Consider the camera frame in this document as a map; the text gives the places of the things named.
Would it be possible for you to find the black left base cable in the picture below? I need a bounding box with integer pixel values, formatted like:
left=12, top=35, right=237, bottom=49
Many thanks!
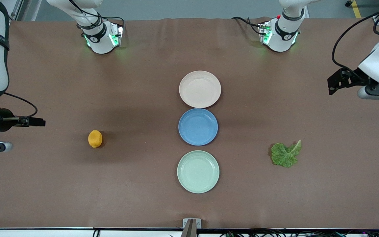
left=231, top=16, right=264, bottom=35

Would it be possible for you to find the yellow lemon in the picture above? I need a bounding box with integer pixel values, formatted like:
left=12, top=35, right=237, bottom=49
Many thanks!
left=88, top=130, right=103, bottom=148

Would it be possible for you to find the black right base cable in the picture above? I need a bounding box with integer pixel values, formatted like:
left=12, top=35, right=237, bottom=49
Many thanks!
left=88, top=10, right=126, bottom=37

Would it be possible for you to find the black base cable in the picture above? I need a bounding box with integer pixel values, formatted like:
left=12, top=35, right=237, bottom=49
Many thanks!
left=88, top=10, right=126, bottom=37
left=231, top=16, right=264, bottom=35

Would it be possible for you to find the blue round plate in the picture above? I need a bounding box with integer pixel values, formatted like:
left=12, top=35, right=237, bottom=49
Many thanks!
left=178, top=108, right=219, bottom=146

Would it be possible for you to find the green lettuce leaf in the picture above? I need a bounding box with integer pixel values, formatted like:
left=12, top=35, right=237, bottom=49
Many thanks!
left=271, top=140, right=302, bottom=168

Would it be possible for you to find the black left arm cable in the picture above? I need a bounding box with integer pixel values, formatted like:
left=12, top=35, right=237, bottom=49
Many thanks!
left=332, top=5, right=379, bottom=74

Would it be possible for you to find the black cable bundle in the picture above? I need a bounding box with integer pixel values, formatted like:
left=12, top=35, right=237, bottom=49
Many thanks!
left=219, top=227, right=379, bottom=237

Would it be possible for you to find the grey metal camera bracket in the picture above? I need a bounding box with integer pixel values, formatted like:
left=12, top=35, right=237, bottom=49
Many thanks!
left=180, top=218, right=202, bottom=237

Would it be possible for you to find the brown table cover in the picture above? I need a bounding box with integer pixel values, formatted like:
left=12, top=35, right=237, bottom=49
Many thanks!
left=0, top=16, right=379, bottom=230

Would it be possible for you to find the pale green round plate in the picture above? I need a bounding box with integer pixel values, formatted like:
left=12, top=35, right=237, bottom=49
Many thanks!
left=177, top=150, right=220, bottom=194

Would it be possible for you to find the beige round plate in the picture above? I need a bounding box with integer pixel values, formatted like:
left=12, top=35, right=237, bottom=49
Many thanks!
left=179, top=70, right=222, bottom=109

